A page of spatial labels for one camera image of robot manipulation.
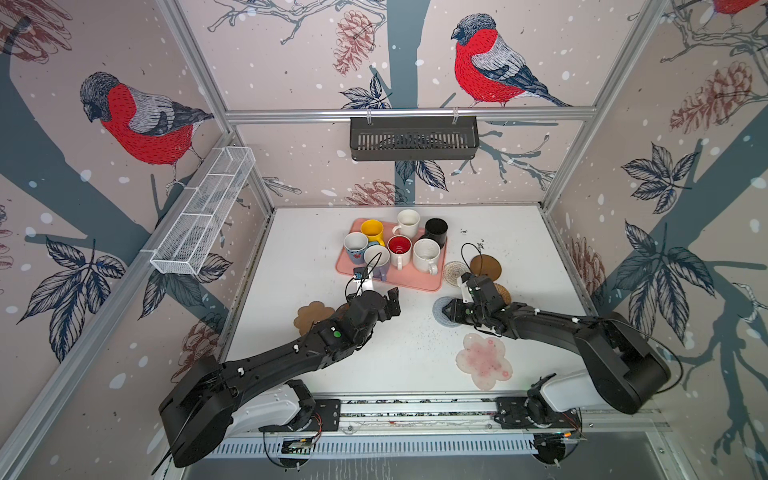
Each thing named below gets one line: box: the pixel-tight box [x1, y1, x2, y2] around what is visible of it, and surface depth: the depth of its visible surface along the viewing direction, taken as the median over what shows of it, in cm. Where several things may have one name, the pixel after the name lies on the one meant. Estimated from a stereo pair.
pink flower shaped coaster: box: [455, 333, 513, 391], surface depth 85 cm
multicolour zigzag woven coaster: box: [443, 260, 470, 287], surface depth 103 cm
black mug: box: [421, 217, 449, 249], surface depth 106 cm
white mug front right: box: [412, 238, 441, 276], surface depth 100 cm
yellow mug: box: [360, 219, 385, 247], surface depth 103 cm
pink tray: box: [335, 218, 449, 293], surface depth 101 cm
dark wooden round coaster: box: [470, 254, 502, 281], surface depth 105 cm
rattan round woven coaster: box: [493, 283, 512, 306], surface depth 99 cm
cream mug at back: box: [392, 209, 421, 239], surface depth 108 cm
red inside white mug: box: [387, 234, 413, 271], surface depth 101 cm
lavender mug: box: [364, 245, 391, 281], surface depth 98 cm
